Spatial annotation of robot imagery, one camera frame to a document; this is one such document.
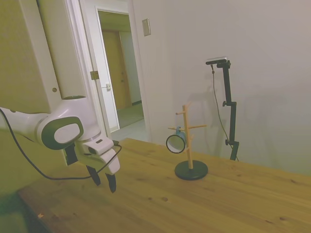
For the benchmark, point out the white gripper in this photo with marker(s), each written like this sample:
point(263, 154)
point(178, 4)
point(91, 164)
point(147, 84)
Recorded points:
point(110, 163)

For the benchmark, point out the blue mug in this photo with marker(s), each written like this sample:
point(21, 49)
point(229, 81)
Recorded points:
point(175, 143)

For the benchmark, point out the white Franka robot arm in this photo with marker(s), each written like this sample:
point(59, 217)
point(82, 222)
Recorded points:
point(60, 114)

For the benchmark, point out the wooden mug tree black base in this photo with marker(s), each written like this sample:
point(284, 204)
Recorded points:
point(191, 171)

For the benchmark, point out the small black box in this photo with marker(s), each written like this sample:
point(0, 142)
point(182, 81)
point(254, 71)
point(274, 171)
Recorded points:
point(71, 155)

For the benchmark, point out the door latch plate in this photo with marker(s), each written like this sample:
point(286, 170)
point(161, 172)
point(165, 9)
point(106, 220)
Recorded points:
point(108, 86)

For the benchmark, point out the brass door hinge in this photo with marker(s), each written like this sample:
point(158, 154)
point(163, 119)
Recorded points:
point(94, 75)

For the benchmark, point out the brown wooden door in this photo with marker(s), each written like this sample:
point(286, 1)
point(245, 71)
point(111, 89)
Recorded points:
point(114, 70)

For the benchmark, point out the white open door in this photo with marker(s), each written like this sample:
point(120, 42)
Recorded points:
point(63, 48)

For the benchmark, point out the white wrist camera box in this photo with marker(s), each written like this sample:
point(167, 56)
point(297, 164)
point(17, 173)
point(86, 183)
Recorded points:
point(99, 145)

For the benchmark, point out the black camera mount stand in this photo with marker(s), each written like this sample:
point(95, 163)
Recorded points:
point(216, 102)

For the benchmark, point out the black jointed camera stand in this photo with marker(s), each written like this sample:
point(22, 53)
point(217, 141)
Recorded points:
point(232, 116)

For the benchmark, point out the metal wall switch plate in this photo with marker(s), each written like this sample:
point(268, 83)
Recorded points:
point(146, 27)

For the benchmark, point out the grey camera on stand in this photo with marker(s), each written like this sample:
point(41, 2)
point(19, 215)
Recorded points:
point(217, 60)

